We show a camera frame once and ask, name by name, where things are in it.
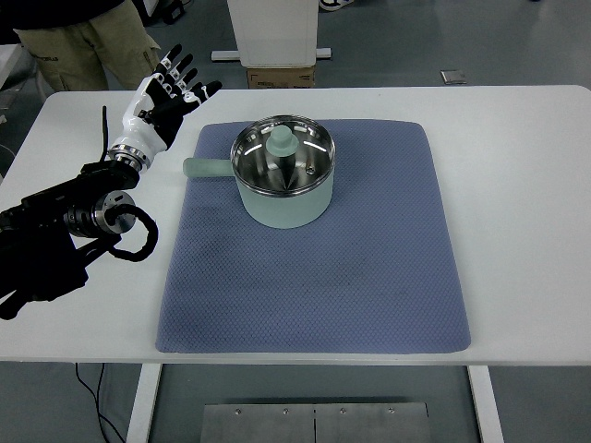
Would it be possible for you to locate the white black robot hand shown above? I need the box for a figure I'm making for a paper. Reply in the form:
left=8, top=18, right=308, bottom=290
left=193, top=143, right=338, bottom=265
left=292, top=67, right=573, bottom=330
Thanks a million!
left=104, top=44, right=222, bottom=173

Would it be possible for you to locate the green pot with handle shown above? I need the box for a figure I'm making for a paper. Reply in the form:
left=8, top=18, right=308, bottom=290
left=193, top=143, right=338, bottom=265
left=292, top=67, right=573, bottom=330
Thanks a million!
left=183, top=114, right=337, bottom=231

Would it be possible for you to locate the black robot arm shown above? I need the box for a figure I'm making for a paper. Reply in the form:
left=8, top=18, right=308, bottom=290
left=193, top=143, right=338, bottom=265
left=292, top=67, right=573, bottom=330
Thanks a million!
left=1, top=147, right=158, bottom=320

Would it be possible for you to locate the black white machine base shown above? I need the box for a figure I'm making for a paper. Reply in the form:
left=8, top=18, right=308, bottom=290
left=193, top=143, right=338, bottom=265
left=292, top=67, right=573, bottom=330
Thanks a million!
left=134, top=0, right=186, bottom=25

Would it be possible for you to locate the person in khaki trousers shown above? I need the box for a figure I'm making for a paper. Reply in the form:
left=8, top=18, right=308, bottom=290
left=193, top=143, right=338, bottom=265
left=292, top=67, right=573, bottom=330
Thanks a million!
left=1, top=1, right=159, bottom=91

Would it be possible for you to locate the cardboard box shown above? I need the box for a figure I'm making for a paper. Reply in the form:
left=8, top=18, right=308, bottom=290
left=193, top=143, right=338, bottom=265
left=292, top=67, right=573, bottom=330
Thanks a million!
left=247, top=66, right=316, bottom=90

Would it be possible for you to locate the glass lid green knob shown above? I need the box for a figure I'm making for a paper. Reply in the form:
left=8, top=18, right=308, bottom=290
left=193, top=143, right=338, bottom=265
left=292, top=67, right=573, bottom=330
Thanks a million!
left=230, top=115, right=336, bottom=198

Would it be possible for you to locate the white black sneaker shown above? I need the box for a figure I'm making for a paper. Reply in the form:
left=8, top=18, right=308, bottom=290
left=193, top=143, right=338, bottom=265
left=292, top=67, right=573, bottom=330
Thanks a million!
left=319, top=0, right=355, bottom=12

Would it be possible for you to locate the blue quilted mat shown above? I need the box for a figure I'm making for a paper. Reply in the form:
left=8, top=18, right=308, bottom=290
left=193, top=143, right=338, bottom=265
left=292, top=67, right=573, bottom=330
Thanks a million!
left=156, top=120, right=471, bottom=353

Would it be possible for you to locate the grey floor plate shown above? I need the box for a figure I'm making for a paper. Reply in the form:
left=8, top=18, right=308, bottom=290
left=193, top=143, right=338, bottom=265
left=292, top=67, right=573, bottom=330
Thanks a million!
left=440, top=69, right=467, bottom=85

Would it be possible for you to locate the white table left leg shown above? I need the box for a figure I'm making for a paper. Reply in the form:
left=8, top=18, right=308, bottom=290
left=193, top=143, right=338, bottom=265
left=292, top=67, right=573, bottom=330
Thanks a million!
left=126, top=364, right=163, bottom=443

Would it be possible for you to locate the white table leg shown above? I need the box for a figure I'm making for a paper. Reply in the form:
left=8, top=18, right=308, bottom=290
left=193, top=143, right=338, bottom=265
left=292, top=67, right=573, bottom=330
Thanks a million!
left=126, top=364, right=163, bottom=443
left=467, top=365, right=504, bottom=443

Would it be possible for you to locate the white table right leg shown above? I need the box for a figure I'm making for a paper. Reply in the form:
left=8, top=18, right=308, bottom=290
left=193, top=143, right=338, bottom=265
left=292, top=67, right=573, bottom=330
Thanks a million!
left=467, top=365, right=504, bottom=443

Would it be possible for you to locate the white pedestal stand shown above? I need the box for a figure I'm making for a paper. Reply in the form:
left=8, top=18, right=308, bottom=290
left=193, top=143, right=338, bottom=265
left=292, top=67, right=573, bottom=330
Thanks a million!
left=211, top=0, right=332, bottom=68

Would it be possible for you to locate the black floor cable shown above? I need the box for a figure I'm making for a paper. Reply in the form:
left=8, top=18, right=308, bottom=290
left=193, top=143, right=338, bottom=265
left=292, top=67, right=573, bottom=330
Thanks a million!
left=75, top=363, right=127, bottom=443

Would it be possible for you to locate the metal base plate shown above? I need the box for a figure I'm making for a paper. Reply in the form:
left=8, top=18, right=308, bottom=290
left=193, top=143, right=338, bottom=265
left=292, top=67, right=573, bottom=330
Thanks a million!
left=200, top=402, right=431, bottom=442

